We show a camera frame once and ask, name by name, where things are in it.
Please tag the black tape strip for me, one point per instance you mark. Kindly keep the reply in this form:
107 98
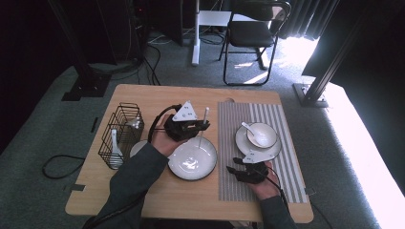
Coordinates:
94 124

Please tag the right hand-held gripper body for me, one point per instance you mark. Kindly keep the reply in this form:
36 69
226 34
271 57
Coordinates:
254 173

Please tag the white chopstick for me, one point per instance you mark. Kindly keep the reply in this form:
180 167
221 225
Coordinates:
137 120
206 114
135 126
136 123

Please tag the large white plate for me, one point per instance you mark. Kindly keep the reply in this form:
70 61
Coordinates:
194 162

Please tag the person's left hand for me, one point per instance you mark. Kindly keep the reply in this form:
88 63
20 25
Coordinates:
164 143

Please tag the person's right hand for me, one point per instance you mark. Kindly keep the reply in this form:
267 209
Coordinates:
266 189

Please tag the black curtain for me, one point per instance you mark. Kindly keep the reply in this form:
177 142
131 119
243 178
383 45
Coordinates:
375 57
25 63

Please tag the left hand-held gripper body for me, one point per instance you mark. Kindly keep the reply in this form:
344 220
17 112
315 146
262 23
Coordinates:
180 129

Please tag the white ceramic spoon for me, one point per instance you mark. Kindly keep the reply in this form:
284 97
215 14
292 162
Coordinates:
251 131
117 160

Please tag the black folding chair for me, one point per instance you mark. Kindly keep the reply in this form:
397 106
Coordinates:
251 33

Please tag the white bowl with dark rim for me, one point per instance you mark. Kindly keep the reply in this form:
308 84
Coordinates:
267 133
138 149

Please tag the striped grey placemat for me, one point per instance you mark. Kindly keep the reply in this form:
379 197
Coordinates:
232 127

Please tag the grey pleated curtain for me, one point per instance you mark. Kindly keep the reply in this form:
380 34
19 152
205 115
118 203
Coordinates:
302 19

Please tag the white desk frame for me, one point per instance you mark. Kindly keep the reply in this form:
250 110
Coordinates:
196 38

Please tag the black metal stand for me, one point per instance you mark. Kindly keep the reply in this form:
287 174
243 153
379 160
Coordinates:
318 82
86 84

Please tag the small white plate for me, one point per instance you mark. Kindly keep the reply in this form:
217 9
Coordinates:
246 146

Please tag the black computer tower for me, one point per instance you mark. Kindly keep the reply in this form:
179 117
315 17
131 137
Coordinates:
138 28

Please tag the black tape patch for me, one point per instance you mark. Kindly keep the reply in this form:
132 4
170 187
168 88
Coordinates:
78 187

